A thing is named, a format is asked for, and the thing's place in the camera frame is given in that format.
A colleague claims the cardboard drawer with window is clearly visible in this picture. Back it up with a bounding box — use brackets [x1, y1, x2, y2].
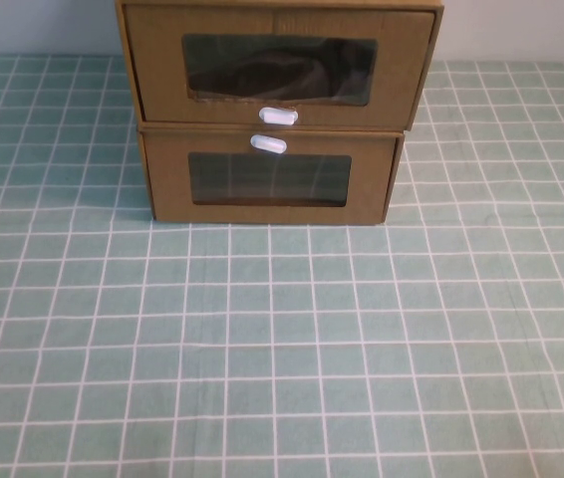
[136, 120, 407, 228]
[142, 129, 399, 225]
[124, 4, 436, 126]

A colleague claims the brown cardboard shoe box shell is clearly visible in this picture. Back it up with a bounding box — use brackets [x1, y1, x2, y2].
[114, 0, 447, 131]

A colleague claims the green white grid tablecloth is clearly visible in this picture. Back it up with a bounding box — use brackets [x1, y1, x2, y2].
[0, 53, 564, 478]

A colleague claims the white plastic drawer handle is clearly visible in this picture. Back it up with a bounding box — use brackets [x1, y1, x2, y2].
[257, 105, 300, 126]
[247, 132, 289, 155]

